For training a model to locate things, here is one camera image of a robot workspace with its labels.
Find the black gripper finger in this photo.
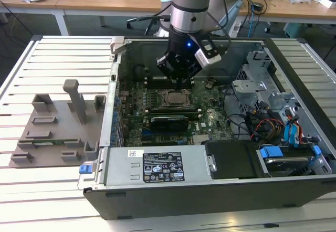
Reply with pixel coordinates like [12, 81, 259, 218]
[178, 64, 203, 90]
[156, 55, 180, 90]

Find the metal socket cover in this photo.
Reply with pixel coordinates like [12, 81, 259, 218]
[161, 89, 194, 109]

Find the silver CPU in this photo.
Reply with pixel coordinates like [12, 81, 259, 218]
[167, 91, 185, 106]

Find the CPU socket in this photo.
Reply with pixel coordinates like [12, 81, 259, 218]
[160, 88, 194, 110]

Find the RAM stick with white label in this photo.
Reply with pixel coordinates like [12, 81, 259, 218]
[145, 75, 194, 90]

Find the black cylinder part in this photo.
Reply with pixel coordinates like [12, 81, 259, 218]
[133, 64, 147, 82]

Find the green motherboard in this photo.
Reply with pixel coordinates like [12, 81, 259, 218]
[117, 78, 234, 147]

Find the black RAM stick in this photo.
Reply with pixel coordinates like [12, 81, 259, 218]
[146, 110, 203, 118]

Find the black chair base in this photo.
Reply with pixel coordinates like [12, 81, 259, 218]
[127, 15, 171, 36]

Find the silver metal drive cage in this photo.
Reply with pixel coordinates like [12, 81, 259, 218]
[230, 49, 300, 117]

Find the white power strip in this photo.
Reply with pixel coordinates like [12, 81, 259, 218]
[227, 23, 241, 38]

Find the black graphics card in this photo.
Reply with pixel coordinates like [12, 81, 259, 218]
[148, 113, 190, 133]

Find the silver chip heatsink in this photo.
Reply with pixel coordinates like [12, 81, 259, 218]
[192, 134, 211, 145]

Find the small black adapter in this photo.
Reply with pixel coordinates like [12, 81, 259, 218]
[251, 2, 265, 14]

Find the black plastic shroud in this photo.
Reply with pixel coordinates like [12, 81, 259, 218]
[204, 140, 259, 180]

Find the teal box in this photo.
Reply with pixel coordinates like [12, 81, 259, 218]
[282, 22, 313, 38]

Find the long wooden desk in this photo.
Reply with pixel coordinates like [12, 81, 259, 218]
[0, 0, 336, 36]

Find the silver power supply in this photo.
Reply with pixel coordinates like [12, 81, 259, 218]
[96, 145, 212, 191]

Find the grey parts rack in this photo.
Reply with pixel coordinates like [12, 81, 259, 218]
[8, 79, 107, 168]

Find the black open PC case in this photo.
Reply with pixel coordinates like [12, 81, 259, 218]
[77, 36, 336, 221]

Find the hard disk in blue carrier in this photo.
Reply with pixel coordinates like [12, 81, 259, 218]
[258, 144, 322, 177]

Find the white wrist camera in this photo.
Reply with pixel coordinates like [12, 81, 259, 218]
[194, 36, 222, 68]

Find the black wire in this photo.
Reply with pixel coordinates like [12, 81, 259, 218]
[225, 106, 263, 141]

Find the red yellow wire bundle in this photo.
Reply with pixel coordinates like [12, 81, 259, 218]
[250, 118, 286, 141]

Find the blue flat data wire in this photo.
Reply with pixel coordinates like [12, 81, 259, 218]
[283, 115, 304, 149]

